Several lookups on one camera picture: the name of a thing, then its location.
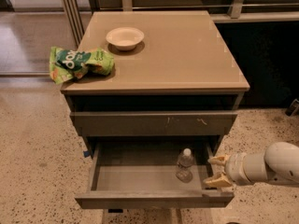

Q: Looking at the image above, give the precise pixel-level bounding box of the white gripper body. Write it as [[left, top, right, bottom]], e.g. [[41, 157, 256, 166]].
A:
[[224, 153, 248, 186]]

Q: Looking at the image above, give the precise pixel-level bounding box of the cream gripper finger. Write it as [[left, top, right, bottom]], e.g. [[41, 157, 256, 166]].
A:
[[204, 172, 232, 188], [208, 155, 230, 166]]

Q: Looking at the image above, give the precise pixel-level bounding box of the clear plastic water bottle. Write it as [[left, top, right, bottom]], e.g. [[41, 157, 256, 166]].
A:
[[176, 148, 193, 183]]

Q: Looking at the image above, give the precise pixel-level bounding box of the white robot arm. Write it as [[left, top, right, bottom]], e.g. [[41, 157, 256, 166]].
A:
[[204, 142, 299, 188]]

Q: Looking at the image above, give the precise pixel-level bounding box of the grey drawer cabinet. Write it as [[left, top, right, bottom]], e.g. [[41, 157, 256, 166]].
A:
[[60, 10, 250, 224]]

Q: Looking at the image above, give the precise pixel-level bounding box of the grey open middle drawer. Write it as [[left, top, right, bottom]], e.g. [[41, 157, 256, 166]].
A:
[[76, 141, 234, 209]]

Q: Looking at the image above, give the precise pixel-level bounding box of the grey top drawer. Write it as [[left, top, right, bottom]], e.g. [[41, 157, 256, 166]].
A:
[[70, 111, 237, 137]]

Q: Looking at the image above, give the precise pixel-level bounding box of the dark object on floor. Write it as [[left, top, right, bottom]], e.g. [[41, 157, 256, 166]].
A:
[[285, 99, 299, 116]]

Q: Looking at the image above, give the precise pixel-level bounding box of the blue tape piece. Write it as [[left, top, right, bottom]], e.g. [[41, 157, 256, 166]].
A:
[[83, 150, 91, 158]]

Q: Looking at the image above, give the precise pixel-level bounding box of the white bowl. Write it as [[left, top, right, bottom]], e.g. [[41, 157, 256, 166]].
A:
[[106, 27, 144, 51]]

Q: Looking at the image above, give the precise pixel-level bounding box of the green chip bag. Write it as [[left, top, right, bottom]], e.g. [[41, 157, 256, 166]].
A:
[[50, 47, 114, 84]]

